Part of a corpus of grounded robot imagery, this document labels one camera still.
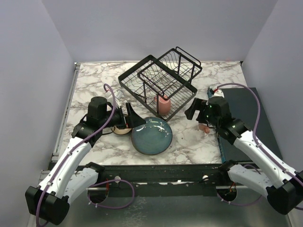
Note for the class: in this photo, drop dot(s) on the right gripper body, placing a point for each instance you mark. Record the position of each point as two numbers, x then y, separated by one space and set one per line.
203 105

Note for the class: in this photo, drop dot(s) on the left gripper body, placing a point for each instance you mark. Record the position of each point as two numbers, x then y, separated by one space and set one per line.
118 118

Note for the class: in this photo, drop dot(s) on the pink printed coffee mug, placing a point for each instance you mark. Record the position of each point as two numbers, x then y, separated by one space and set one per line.
204 128

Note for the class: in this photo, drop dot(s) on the plain pink mug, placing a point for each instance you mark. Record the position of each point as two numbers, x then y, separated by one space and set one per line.
164 106

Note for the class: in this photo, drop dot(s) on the black wire dish rack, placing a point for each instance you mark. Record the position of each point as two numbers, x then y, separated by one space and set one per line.
169 76

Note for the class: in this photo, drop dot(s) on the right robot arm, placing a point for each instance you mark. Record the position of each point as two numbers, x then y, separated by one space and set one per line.
279 183

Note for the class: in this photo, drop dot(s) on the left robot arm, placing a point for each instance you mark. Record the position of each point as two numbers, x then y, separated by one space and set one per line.
52 198

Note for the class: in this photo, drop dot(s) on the dark bowl cream inside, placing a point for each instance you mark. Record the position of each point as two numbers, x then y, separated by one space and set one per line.
118 131

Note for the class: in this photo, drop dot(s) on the blue ceramic plate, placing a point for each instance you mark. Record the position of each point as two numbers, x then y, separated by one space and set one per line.
152 138

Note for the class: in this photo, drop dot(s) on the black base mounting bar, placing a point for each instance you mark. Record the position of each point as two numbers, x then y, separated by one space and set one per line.
162 180

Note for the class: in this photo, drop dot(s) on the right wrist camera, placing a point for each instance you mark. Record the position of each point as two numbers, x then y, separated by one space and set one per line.
218 93

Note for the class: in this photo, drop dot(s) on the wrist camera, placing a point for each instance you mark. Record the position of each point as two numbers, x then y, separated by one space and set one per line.
118 95
218 93

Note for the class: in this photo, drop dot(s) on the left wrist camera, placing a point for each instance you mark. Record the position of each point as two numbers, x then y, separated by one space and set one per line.
118 95

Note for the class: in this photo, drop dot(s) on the left aluminium rail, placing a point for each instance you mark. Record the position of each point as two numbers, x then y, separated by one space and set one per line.
60 136

